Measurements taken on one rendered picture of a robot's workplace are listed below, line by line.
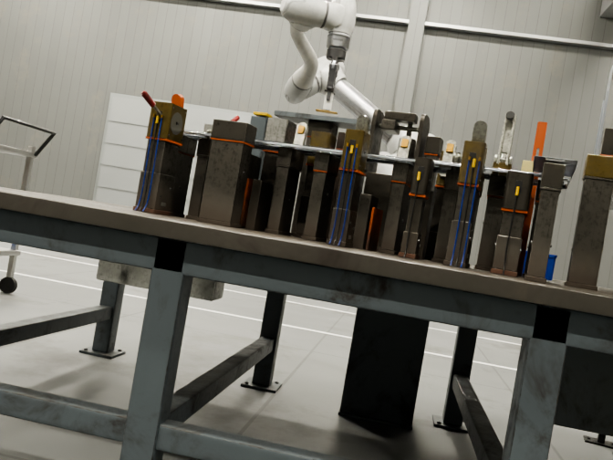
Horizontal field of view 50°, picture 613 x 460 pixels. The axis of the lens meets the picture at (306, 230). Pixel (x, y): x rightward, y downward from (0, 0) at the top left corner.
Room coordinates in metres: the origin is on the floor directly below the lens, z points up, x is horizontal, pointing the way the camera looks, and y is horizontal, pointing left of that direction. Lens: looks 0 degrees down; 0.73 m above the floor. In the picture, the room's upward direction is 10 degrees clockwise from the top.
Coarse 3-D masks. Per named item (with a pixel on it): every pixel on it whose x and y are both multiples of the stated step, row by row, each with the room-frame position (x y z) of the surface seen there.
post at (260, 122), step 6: (252, 120) 2.62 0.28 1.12; (258, 120) 2.61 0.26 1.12; (264, 120) 2.61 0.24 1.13; (258, 126) 2.61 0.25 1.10; (264, 126) 2.60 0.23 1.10; (258, 132) 2.61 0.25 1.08; (264, 132) 2.61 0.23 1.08; (258, 138) 2.61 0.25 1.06; (264, 138) 2.61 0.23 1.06; (252, 150) 2.62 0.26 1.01; (258, 150) 2.61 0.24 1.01; (258, 156) 2.61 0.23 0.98; (264, 156) 2.64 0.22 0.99
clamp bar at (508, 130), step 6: (510, 114) 2.14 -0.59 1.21; (504, 120) 2.17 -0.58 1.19; (510, 120) 2.17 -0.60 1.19; (504, 126) 2.16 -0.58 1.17; (510, 126) 2.17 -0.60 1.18; (504, 132) 2.17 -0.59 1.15; (510, 132) 2.16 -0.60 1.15; (504, 138) 2.16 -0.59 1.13; (510, 138) 2.15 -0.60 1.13; (504, 144) 2.16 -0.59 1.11; (510, 144) 2.14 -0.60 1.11; (504, 150) 2.16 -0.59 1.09; (510, 150) 2.14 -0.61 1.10; (498, 156) 2.15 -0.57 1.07; (498, 162) 2.14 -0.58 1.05
